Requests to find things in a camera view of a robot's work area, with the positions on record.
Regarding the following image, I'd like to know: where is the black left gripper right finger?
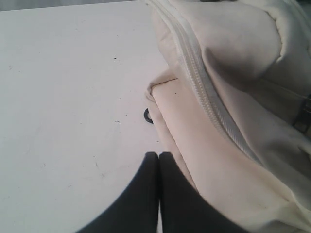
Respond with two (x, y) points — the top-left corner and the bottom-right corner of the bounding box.
(159, 152), (247, 233)

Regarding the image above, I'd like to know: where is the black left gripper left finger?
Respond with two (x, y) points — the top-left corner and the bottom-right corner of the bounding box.
(78, 152), (159, 233)

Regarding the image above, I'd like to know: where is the cream duffel bag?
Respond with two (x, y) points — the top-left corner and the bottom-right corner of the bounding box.
(146, 0), (311, 233)

